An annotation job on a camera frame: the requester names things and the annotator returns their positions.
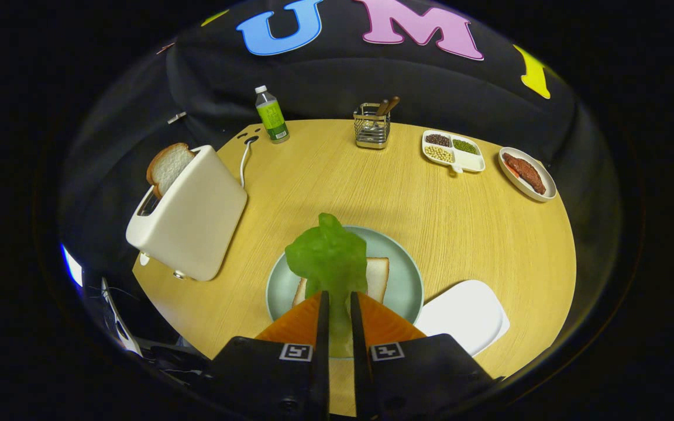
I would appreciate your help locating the red clip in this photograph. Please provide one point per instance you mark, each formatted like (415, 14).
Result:
(166, 48)

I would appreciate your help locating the green label drink bottle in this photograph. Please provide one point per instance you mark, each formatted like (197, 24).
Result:
(272, 120)

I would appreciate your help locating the white frame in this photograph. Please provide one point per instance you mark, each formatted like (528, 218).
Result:
(116, 318)

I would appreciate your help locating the white rectangular plate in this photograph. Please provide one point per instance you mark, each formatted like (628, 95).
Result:
(466, 316)

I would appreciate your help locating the red meat slices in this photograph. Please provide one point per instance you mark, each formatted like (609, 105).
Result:
(527, 172)

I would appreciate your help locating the divided white bean dish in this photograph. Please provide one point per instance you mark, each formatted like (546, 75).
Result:
(471, 162)

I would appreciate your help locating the thick toasted bread slice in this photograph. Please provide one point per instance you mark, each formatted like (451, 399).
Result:
(167, 166)

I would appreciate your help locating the white toaster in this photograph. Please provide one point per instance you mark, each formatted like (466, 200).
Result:
(196, 222)

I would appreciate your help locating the green lettuce leaf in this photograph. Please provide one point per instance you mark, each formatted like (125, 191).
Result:
(328, 257)

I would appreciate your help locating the pale green round plate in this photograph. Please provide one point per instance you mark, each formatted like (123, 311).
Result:
(401, 280)

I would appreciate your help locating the thin white bread slice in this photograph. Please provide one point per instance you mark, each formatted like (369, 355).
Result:
(378, 278)

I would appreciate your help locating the silver clip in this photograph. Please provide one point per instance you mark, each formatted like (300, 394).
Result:
(176, 117)

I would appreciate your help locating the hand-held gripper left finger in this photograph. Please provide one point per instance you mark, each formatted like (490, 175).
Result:
(321, 374)

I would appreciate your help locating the black backdrop cloth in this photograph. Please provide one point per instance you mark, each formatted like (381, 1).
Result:
(325, 76)

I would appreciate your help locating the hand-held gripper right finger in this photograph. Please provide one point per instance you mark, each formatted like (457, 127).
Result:
(362, 374)

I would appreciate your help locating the round white plate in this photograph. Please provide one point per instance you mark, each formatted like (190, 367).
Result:
(539, 168)

